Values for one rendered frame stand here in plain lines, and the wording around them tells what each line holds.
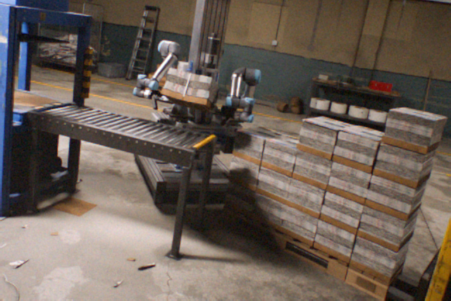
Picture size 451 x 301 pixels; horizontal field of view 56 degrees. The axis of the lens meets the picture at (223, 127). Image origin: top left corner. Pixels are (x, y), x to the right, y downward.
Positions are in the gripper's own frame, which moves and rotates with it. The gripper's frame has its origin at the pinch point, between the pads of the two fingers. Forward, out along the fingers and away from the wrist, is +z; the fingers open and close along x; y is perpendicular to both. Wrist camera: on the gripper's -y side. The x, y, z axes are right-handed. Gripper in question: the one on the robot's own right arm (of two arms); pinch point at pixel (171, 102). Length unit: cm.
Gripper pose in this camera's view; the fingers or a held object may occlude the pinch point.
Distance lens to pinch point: 356.7
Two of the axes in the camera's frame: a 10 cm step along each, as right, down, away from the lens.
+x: 2.1, 2.0, 9.6
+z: 9.4, 2.2, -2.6
